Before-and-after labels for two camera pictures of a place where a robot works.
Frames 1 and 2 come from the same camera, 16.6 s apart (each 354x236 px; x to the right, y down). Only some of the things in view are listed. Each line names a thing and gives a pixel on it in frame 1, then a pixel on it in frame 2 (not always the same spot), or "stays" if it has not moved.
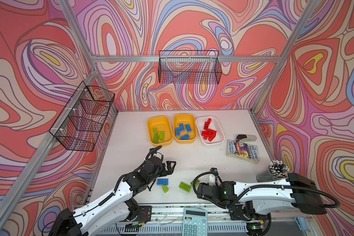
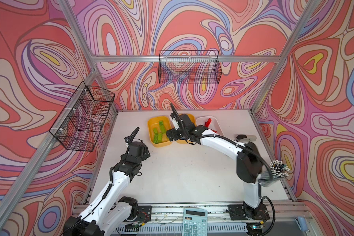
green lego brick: (156, 138) stays
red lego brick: (206, 124) stays
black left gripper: (169, 169) -> (147, 153)
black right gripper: (206, 184) -> (174, 132)
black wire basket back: (191, 66) stays
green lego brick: (185, 187) -> (162, 128)
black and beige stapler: (247, 138) stays
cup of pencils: (276, 170) stays
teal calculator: (194, 221) stays
